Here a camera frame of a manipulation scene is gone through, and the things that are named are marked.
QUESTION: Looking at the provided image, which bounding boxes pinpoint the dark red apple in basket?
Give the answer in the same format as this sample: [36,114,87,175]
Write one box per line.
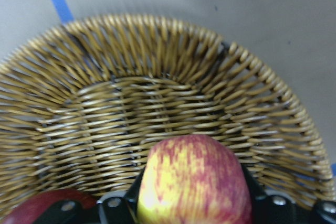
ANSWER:
[2,188,97,223]

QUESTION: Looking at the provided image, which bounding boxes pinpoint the woven wicker basket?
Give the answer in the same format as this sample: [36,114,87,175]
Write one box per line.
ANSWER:
[1,15,335,217]

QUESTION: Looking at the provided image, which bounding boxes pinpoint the red yellow apple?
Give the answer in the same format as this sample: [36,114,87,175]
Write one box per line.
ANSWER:
[137,135,253,223]

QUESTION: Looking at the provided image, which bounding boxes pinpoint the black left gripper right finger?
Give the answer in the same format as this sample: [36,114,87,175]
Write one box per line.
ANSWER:
[241,165,297,224]

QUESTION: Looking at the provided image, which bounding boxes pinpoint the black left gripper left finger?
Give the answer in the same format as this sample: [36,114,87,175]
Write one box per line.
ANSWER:
[97,168,144,223]

